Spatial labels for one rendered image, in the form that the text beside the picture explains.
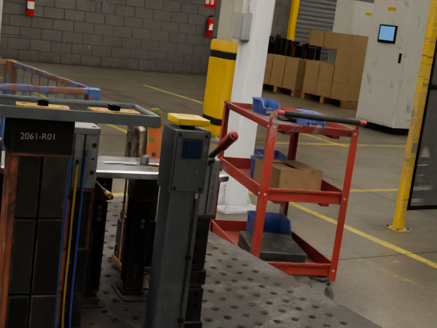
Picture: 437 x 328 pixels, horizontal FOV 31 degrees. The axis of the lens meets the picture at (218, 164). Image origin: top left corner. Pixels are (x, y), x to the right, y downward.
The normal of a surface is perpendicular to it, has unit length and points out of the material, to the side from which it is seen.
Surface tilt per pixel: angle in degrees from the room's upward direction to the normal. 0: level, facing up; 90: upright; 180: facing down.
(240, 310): 0
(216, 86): 90
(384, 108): 90
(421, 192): 88
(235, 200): 90
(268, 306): 0
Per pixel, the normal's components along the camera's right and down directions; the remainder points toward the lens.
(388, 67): -0.83, 0.00
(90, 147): 0.38, 0.22
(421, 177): 0.57, 0.20
